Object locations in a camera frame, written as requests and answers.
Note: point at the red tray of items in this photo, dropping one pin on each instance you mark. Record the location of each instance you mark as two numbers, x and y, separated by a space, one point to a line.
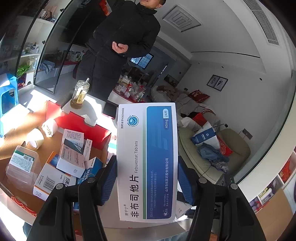
129 89

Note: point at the beige sofa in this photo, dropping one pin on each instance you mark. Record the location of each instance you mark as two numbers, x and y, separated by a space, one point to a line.
212 163

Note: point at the blue white Febuxostat box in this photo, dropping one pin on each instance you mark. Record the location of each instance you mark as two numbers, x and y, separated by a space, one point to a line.
147 162

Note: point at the glass display cabinet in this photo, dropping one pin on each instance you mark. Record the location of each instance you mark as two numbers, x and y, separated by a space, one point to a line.
44 41

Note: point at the red smartphone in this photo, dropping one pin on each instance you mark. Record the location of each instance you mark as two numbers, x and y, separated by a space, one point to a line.
110 110

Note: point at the blue plastic stool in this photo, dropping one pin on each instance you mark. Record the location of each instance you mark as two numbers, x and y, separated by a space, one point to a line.
9 92

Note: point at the clear plastic box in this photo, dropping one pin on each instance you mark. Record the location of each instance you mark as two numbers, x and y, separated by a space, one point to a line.
23 169

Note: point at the yellow masking tape roll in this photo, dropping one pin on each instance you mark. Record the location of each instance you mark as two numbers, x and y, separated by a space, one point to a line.
35 138

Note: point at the white olive medicine box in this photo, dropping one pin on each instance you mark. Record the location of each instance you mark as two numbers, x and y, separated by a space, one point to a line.
74 153

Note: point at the white orange medicine box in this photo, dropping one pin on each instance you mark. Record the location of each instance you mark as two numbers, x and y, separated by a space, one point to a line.
49 177

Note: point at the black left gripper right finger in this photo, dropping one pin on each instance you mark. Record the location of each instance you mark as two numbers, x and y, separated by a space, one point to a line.
227 203

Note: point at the white blue small box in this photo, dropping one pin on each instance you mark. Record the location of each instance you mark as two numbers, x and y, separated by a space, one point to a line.
91 169

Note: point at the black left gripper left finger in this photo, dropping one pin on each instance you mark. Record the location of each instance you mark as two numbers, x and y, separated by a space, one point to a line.
55 219

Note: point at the person in black jacket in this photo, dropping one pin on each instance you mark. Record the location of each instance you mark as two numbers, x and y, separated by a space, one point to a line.
129 31

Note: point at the glass jar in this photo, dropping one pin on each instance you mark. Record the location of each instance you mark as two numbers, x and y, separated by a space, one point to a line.
79 94

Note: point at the framed wall pictures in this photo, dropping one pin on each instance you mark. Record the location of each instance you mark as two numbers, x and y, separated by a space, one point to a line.
217 82

